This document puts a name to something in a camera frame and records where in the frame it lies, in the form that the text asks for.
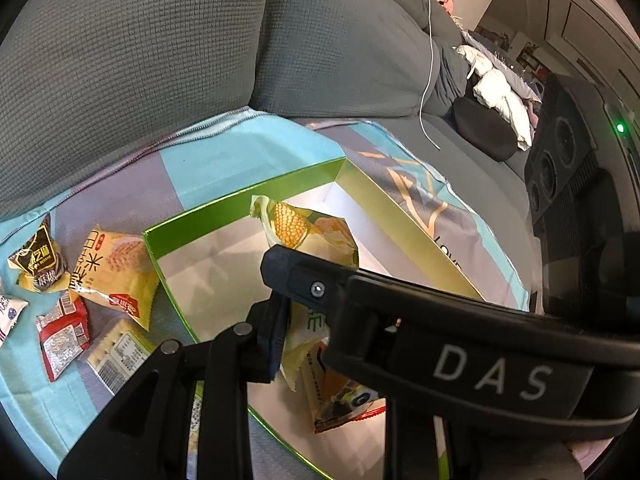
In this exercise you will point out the grey cabinet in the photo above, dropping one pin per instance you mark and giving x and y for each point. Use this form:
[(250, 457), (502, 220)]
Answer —
[(575, 15)]

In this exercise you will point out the yellow rice cracker packet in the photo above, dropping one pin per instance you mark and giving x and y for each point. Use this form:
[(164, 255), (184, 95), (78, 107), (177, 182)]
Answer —
[(115, 270)]

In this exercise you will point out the orange panda snack packet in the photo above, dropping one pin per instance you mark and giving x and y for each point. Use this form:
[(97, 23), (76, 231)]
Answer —
[(335, 400)]

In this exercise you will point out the blue grey printed blanket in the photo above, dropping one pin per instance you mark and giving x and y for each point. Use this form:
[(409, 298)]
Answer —
[(225, 160)]

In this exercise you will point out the white snack packet red edges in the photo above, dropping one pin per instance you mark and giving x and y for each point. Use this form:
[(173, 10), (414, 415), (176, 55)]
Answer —
[(10, 317)]

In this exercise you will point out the small red snack packet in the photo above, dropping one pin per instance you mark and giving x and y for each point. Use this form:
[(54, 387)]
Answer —
[(62, 340)]

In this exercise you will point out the white cloth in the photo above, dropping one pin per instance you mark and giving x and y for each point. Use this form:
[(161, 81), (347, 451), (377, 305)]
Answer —
[(500, 90)]

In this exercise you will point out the clear cracker pack white label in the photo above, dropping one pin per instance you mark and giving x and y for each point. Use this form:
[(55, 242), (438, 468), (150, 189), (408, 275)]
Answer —
[(120, 355)]

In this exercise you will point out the grey sofa seat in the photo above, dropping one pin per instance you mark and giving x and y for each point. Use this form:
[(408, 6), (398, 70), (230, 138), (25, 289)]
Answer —
[(475, 185)]

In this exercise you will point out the black cushion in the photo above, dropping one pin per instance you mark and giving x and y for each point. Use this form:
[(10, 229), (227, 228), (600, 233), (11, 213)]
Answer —
[(480, 127)]

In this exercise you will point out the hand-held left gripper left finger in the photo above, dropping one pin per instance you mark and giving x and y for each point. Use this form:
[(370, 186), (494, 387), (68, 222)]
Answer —
[(275, 350)]

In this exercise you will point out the black yellow snack packet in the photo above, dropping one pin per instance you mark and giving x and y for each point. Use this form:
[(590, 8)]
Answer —
[(37, 260)]

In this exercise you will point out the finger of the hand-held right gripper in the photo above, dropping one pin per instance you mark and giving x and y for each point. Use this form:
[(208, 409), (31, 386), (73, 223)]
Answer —
[(305, 277)]

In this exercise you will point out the pale yellow corn snack packet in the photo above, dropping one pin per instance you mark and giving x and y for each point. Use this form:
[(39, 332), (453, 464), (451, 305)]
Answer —
[(295, 225)]

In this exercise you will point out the wide grey sofa back cushion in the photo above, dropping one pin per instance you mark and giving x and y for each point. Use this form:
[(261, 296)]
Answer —
[(125, 60)]

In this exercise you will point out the green cardboard box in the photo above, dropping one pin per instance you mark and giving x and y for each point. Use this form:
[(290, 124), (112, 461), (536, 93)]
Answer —
[(225, 280)]

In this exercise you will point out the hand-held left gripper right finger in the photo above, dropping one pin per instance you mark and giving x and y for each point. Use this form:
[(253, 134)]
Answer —
[(412, 445)]

